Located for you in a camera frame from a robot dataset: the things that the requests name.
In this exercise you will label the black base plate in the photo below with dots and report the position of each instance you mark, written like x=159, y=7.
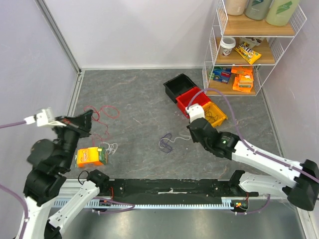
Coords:
x=135, y=188

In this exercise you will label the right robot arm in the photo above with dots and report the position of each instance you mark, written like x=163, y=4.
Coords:
x=297, y=181

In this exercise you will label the yellow plastic bin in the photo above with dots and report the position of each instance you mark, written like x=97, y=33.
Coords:
x=214, y=115

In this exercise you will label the beige bottle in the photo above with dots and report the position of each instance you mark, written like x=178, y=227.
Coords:
x=235, y=7

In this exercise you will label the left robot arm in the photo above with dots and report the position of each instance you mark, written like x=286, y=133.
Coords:
x=50, y=160

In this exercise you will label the white paper coffee cup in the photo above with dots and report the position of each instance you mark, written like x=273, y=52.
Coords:
x=226, y=45

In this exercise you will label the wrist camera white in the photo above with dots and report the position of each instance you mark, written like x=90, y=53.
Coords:
x=194, y=112
x=44, y=118

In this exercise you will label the white wire shelf rack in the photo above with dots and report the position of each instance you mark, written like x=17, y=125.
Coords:
x=277, y=40

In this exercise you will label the blue green box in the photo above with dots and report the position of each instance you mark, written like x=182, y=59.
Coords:
x=220, y=74

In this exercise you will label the grey green bottle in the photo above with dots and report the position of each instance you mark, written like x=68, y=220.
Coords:
x=257, y=9

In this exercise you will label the white slotted cable duct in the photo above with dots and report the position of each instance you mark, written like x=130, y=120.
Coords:
x=177, y=201

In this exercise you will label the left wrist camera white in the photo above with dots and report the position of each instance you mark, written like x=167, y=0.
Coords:
x=44, y=118

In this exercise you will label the brown white snack box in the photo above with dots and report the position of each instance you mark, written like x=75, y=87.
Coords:
x=251, y=42

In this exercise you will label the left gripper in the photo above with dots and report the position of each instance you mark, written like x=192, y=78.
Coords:
x=81, y=123

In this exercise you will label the black plastic bin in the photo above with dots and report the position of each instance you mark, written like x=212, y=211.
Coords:
x=178, y=86

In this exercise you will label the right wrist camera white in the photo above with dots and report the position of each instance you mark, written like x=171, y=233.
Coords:
x=194, y=112

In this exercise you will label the yellow candy bag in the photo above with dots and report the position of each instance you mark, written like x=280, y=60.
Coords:
x=249, y=55

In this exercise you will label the light green bottle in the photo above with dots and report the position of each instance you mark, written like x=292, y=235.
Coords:
x=281, y=11

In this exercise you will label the orange snack packs stack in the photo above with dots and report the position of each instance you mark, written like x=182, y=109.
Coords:
x=244, y=79

